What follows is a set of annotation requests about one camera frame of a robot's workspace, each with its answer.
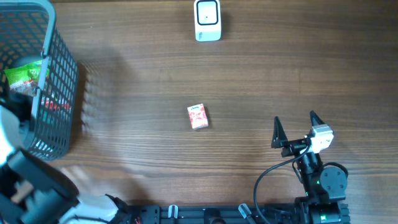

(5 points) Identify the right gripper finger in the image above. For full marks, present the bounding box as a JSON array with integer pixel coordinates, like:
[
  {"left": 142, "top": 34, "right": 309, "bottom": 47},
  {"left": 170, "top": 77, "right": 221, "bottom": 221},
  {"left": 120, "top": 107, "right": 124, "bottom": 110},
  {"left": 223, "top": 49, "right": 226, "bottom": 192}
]
[
  {"left": 271, "top": 116, "right": 288, "bottom": 148},
  {"left": 310, "top": 110, "right": 324, "bottom": 126}
]

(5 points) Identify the red tissue pack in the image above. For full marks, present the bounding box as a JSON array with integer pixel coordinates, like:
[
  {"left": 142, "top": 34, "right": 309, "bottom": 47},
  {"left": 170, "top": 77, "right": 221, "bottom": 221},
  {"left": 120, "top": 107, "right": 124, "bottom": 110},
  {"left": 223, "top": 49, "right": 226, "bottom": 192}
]
[{"left": 187, "top": 103, "right": 208, "bottom": 129}]

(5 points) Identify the red Nescafe stick sachet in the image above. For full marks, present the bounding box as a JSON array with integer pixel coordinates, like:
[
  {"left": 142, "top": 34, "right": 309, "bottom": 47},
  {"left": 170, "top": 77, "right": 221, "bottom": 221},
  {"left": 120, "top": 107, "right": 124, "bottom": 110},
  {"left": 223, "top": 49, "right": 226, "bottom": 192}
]
[{"left": 40, "top": 97, "right": 72, "bottom": 112}]

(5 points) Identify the green snack bag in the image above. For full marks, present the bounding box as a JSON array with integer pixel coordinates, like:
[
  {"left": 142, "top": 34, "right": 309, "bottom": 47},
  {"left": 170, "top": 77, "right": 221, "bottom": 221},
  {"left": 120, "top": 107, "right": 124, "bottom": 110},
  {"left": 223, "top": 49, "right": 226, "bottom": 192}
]
[{"left": 4, "top": 60, "right": 42, "bottom": 96}]

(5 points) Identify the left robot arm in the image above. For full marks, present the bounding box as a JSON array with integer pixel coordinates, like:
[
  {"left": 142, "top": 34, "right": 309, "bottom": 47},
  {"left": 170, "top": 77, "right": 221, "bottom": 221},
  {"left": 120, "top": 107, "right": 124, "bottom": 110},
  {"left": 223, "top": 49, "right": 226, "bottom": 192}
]
[{"left": 1, "top": 93, "right": 132, "bottom": 223}]

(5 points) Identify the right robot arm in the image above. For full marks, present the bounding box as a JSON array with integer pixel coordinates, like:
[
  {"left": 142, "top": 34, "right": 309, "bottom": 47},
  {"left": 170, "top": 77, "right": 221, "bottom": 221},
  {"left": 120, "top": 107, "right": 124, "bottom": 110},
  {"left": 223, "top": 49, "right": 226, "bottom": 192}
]
[{"left": 271, "top": 111, "right": 348, "bottom": 223}]

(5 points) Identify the white barcode scanner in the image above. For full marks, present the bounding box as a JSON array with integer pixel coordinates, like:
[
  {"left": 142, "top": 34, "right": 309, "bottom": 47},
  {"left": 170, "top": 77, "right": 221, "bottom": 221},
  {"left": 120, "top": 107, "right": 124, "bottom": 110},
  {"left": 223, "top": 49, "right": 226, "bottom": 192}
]
[{"left": 193, "top": 0, "right": 222, "bottom": 42}]

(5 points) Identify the dark grey plastic basket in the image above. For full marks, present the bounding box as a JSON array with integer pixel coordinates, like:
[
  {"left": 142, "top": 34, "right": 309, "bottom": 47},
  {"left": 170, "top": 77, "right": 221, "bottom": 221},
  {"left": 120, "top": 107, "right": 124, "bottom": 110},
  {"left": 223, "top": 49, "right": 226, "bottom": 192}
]
[{"left": 1, "top": 1, "right": 79, "bottom": 161}]

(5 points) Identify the right black cable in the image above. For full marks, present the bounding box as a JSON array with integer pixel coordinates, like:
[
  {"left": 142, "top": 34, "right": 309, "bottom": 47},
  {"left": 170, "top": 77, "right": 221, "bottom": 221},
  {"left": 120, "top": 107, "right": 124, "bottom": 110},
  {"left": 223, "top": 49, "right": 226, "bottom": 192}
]
[{"left": 253, "top": 144, "right": 312, "bottom": 224}]

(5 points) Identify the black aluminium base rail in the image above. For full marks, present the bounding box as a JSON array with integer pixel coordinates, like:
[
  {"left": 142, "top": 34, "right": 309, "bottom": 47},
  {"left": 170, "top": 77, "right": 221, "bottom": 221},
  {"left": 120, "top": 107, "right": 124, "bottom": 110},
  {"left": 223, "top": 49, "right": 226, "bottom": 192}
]
[{"left": 124, "top": 203, "right": 351, "bottom": 224}]

